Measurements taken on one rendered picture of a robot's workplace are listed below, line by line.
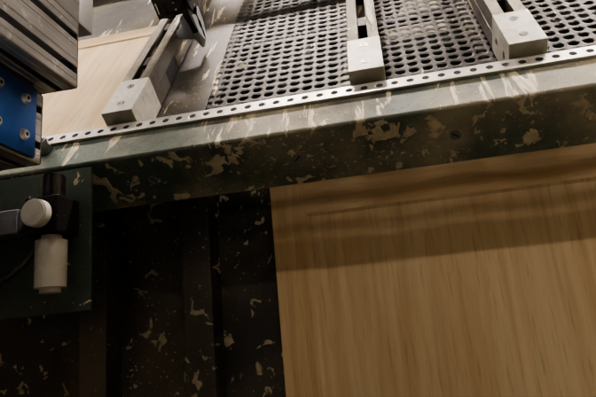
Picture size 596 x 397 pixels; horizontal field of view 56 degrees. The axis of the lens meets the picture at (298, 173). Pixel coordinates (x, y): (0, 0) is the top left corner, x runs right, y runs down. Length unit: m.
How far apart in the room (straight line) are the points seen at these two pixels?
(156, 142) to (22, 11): 0.39
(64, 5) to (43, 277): 0.42
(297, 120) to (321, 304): 0.37
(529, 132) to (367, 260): 0.38
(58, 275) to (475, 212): 0.73
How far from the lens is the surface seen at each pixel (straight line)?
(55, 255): 0.95
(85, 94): 1.36
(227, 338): 1.16
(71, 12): 0.76
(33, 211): 0.94
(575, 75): 0.95
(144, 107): 1.13
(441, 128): 0.90
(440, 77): 0.95
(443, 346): 1.08
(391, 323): 1.08
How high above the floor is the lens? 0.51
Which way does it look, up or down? 15 degrees up
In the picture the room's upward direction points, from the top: 5 degrees counter-clockwise
